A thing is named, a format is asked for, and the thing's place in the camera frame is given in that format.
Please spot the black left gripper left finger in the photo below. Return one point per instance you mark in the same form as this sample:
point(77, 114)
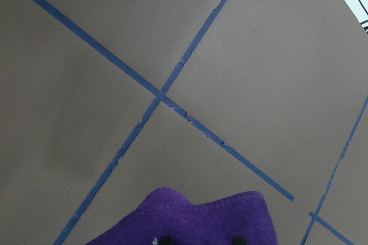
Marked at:
point(165, 240)

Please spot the purple towel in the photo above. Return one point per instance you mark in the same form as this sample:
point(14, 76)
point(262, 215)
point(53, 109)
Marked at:
point(167, 212)

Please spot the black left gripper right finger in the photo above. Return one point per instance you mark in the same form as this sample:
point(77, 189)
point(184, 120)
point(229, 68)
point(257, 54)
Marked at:
point(238, 240)

